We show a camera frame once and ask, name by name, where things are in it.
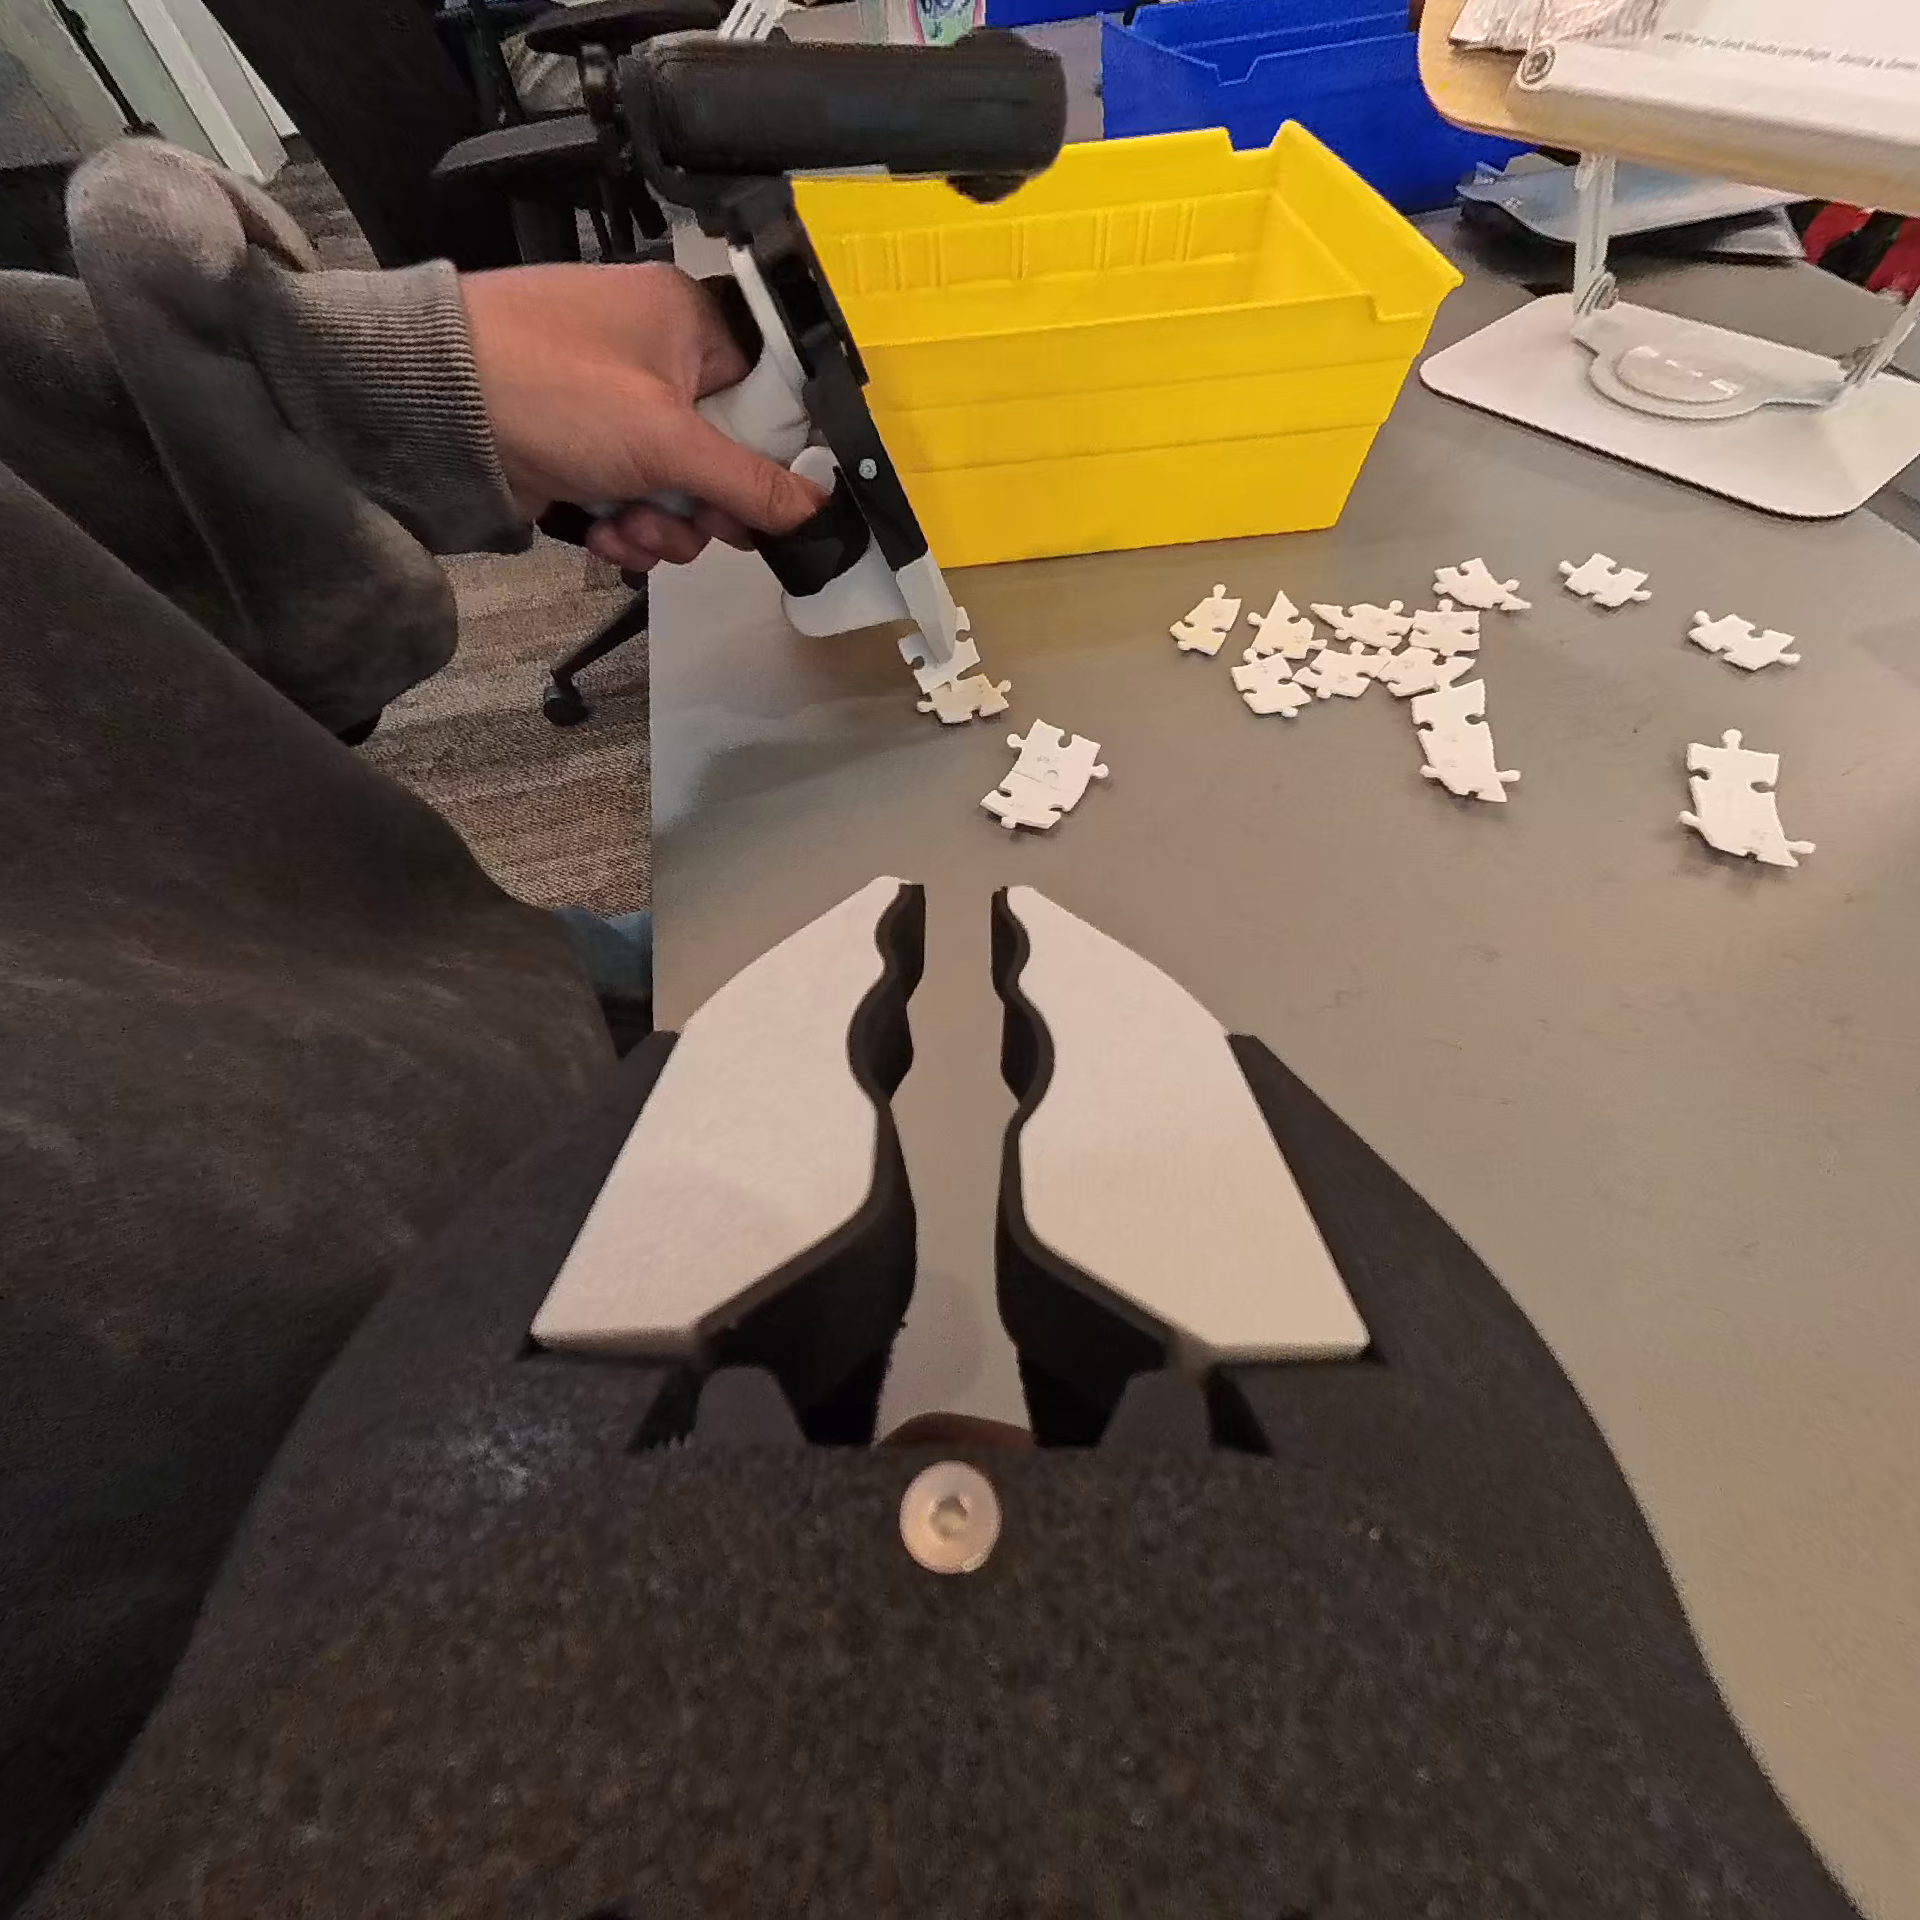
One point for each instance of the person's left forearm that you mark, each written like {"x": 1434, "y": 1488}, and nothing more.
{"x": 299, "y": 450}

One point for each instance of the pile of white puzzle pieces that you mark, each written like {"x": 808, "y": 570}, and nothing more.
{"x": 1348, "y": 623}

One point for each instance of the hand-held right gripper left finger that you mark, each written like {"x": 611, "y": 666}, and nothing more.
{"x": 720, "y": 1185}

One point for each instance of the white stand with clear supports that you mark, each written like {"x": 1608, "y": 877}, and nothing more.
{"x": 1724, "y": 450}

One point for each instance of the person's dark clothing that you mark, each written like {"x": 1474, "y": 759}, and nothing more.
{"x": 224, "y": 975}

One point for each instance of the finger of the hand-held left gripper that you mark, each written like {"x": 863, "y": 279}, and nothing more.
{"x": 937, "y": 608}

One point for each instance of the colourful printed carton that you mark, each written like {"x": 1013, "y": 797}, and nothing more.
{"x": 931, "y": 15}

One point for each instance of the scattered white puzzle pieces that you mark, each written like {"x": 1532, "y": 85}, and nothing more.
{"x": 1739, "y": 803}

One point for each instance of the blue plastic bin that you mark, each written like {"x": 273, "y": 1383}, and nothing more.
{"x": 1050, "y": 11}
{"x": 1275, "y": 75}

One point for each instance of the joined white puzzle pieces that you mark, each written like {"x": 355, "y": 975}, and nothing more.
{"x": 1042, "y": 778}
{"x": 965, "y": 697}

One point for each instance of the person's left hand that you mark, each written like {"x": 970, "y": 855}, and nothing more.
{"x": 600, "y": 390}

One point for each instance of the white phone stand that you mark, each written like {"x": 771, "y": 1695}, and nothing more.
{"x": 751, "y": 18}

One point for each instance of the loose white puzzle pieces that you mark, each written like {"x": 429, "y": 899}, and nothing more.
{"x": 1463, "y": 743}

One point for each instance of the single white puzzle piece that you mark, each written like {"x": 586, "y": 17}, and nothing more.
{"x": 1739, "y": 641}
{"x": 1476, "y": 585}
{"x": 1605, "y": 582}

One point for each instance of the yellow plastic bins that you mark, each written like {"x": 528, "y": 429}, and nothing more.
{"x": 1125, "y": 450}

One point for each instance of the white printed paper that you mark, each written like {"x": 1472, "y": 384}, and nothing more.
{"x": 1724, "y": 59}

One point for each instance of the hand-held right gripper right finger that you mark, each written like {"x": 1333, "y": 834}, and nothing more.
{"x": 1185, "y": 1185}

